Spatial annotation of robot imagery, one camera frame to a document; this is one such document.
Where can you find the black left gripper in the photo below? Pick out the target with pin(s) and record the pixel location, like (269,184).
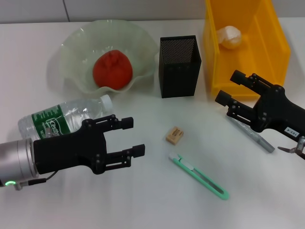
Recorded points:
(71,152)

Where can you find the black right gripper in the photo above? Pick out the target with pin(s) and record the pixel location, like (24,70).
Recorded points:
(276,112)

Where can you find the white paper ball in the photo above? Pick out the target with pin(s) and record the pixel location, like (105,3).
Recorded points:
(230,38)

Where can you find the red orange fruit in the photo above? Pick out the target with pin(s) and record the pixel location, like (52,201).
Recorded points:
(112,71)

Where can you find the clear green-label water bottle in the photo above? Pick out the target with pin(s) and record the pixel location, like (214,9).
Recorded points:
(59,114)

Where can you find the tan rubber eraser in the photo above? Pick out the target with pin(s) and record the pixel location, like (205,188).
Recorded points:
(175,135)

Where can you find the black mesh pen holder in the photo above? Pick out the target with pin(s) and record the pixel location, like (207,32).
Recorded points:
(178,81)

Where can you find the grey marker pen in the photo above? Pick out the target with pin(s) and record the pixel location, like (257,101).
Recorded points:
(262,143)

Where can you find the mint green utility knife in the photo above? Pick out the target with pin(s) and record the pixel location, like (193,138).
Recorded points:
(202,179)

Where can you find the pale green glass fruit plate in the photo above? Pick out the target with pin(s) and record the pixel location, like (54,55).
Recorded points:
(78,59)

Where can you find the yellow plastic storage bin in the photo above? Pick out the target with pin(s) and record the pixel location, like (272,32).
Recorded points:
(262,59)

